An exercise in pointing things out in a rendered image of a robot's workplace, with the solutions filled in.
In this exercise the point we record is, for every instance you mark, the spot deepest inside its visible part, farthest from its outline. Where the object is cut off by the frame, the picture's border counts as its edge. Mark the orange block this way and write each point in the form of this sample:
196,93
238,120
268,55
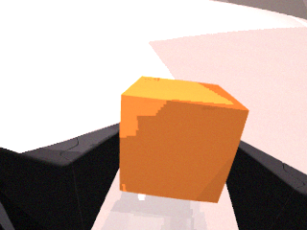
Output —
178,138

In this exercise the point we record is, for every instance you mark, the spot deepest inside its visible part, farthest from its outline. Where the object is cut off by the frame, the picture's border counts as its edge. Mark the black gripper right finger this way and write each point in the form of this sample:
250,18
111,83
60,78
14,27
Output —
266,194

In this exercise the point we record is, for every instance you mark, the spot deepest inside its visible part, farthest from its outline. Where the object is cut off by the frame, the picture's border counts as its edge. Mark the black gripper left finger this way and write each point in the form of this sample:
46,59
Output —
61,186

